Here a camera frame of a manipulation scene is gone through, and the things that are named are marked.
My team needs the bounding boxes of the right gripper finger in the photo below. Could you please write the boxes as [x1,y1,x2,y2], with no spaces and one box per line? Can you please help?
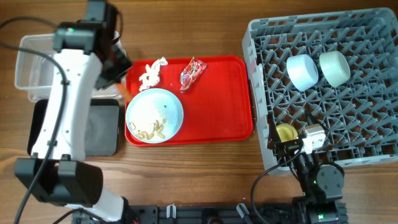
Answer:
[267,113,281,149]
[305,110,326,131]

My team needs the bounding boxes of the yellow cup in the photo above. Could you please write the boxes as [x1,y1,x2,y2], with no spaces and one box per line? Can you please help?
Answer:
[276,124,299,142]

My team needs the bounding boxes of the light blue bowl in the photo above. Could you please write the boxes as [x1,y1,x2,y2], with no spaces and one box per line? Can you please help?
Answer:
[287,54,319,91]

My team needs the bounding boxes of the green bowl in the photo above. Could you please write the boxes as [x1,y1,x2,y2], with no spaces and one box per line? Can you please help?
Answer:
[319,51,351,88]

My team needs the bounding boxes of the orange carrot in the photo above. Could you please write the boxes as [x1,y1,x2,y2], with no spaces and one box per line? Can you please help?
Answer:
[115,83,133,103]

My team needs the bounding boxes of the white tissue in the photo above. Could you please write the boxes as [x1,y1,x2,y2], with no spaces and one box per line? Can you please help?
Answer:
[139,57,168,91]

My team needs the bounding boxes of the light blue plate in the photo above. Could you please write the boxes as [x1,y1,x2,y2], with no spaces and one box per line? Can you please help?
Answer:
[125,88,184,144]

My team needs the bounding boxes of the red snack wrapper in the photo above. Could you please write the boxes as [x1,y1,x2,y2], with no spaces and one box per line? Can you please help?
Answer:
[180,57,208,93]

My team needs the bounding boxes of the white plastic spoon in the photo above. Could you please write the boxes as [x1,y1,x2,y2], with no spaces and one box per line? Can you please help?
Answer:
[257,63,264,80]

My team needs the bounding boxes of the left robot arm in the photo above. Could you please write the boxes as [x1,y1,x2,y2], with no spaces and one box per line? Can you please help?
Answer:
[15,1,133,223]

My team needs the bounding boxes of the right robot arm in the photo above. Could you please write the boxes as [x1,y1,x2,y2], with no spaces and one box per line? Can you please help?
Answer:
[263,112,348,223]

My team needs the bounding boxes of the grey dishwasher rack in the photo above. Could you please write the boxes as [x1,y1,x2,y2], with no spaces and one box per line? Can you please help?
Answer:
[242,8,397,175]

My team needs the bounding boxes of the red serving tray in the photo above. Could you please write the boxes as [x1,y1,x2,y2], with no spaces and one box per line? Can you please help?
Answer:
[124,55,254,146]

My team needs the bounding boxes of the clear plastic bin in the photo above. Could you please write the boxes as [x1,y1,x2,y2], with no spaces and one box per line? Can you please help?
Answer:
[14,30,127,103]

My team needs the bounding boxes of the black tray bin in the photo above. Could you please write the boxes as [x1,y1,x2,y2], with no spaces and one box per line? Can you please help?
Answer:
[27,99,120,156]

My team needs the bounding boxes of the food scraps on plate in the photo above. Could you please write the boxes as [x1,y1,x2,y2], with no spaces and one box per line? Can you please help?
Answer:
[129,119,167,141]

